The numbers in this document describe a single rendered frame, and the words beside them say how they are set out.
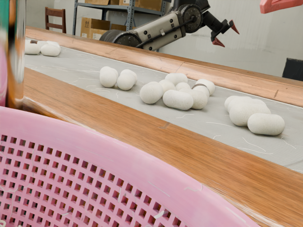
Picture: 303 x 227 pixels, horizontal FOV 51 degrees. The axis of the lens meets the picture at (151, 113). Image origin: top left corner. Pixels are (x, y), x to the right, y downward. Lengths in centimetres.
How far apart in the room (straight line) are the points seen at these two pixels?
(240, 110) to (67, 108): 16
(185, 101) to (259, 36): 241
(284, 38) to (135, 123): 246
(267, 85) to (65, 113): 37
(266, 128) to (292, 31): 232
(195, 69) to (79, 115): 41
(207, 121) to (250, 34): 247
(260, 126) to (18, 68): 19
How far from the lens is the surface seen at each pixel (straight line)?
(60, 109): 18
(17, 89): 18
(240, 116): 29
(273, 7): 49
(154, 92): 31
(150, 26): 117
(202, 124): 28
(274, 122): 28
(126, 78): 37
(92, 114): 17
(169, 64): 60
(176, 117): 29
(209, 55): 296
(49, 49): 62
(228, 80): 52
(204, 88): 36
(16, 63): 18
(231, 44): 283
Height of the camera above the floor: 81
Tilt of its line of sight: 15 degrees down
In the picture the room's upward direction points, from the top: 8 degrees clockwise
